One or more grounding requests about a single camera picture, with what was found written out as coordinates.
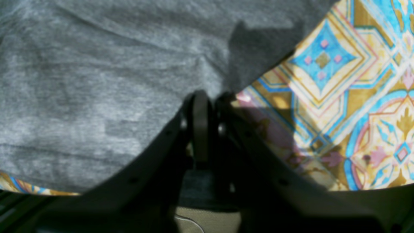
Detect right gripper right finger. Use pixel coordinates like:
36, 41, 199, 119
214, 93, 385, 233

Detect grey T-shirt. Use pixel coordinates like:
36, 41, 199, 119
0, 0, 336, 192

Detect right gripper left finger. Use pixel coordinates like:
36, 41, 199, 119
33, 94, 195, 233

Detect patterned colourful tablecloth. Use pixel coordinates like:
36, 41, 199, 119
1, 0, 413, 195

